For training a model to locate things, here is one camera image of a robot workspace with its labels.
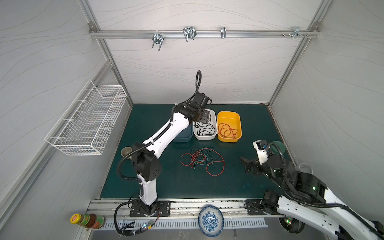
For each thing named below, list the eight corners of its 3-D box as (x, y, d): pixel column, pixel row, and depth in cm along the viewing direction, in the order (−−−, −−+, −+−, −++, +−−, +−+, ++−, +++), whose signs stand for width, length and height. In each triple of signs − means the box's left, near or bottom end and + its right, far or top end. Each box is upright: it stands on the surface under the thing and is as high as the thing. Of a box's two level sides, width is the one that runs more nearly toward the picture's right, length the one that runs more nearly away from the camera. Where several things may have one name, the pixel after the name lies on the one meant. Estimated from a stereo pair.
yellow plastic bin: (218, 142, 100) (219, 137, 96) (215, 116, 115) (216, 111, 111) (243, 142, 100) (245, 137, 96) (237, 116, 115) (238, 111, 111)
